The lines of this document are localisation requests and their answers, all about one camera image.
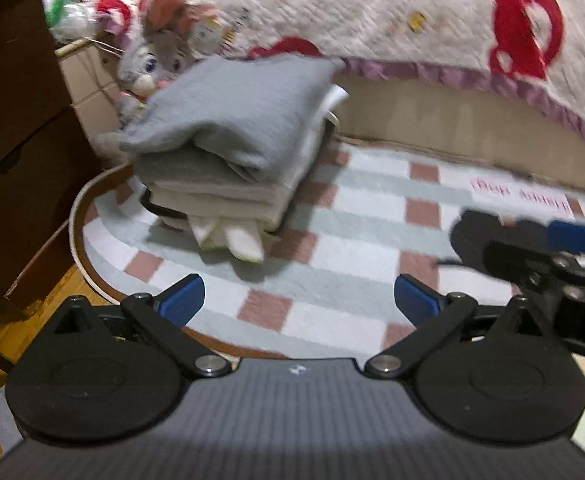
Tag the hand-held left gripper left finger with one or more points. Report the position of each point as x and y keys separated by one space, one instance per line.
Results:
x=185 y=297

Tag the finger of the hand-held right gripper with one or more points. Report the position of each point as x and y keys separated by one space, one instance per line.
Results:
x=577 y=237

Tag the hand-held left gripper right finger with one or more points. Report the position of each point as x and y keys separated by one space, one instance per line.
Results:
x=412 y=300

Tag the grey knit sweater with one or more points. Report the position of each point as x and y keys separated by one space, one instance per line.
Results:
x=232 y=110

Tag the stack of folded white clothes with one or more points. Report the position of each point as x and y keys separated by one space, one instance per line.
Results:
x=146 y=204

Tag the checked pink and grey rug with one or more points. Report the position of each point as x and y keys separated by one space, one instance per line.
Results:
x=362 y=240

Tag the cream folded garment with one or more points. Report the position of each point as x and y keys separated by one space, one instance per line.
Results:
x=222 y=200

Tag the beige bed base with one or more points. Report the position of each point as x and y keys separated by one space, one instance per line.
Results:
x=447 y=115

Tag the brown wooden drawer cabinet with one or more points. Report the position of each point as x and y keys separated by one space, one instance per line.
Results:
x=22 y=135

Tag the cream nightstand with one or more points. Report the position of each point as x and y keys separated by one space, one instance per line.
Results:
x=87 y=85

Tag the grey plush rabbit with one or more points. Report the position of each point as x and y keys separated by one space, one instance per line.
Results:
x=157 y=55

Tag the white quilt with red print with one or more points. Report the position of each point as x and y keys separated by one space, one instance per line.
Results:
x=372 y=5

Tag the green and white plastic bag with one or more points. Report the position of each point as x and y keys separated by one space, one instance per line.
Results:
x=62 y=5

